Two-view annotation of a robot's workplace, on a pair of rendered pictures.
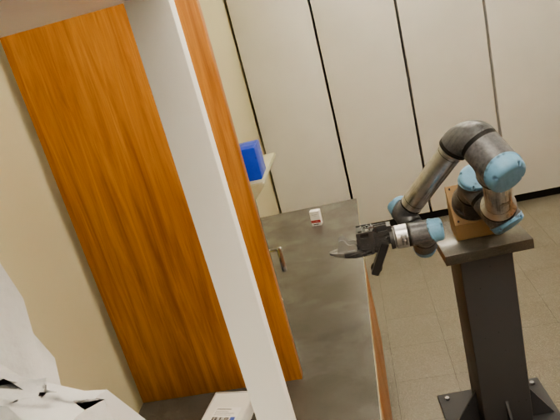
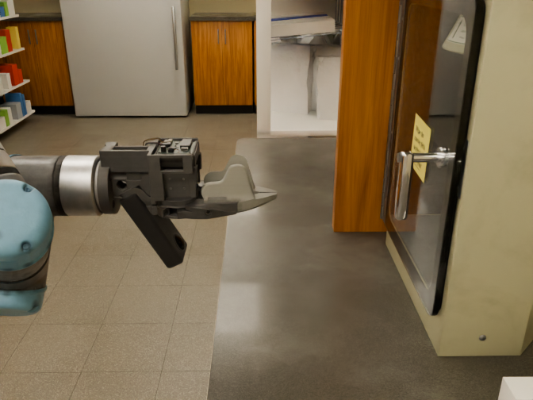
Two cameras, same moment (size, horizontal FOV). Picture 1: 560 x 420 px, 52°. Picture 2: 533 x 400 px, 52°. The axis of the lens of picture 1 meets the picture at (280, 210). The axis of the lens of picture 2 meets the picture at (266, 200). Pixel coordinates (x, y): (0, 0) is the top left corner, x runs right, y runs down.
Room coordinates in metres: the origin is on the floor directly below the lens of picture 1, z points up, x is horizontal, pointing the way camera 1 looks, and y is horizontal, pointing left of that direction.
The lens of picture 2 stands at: (2.32, -0.25, 1.41)
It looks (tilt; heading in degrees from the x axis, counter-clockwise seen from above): 23 degrees down; 169
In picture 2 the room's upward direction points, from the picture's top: straight up
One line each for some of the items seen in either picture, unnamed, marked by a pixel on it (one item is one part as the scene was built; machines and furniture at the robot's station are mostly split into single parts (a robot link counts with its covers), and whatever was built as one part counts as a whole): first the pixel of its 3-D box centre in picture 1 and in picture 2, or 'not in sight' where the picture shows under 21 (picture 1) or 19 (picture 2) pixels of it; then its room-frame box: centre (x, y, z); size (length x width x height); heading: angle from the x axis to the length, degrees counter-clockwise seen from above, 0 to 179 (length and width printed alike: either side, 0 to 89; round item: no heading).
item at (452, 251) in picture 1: (477, 236); not in sight; (2.02, -0.72, 0.92); 0.32 x 0.32 x 0.04; 83
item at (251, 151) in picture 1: (242, 162); not in sight; (1.55, 0.07, 1.56); 0.10 x 0.10 x 0.09; 80
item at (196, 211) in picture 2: not in sight; (201, 205); (1.71, -0.22, 1.15); 0.09 x 0.05 x 0.02; 80
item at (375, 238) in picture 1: (374, 238); (153, 179); (1.68, -0.27, 1.17); 0.12 x 0.08 x 0.09; 80
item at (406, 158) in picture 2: (277, 259); (416, 183); (1.73, 0.05, 1.17); 0.05 x 0.03 x 0.10; 80
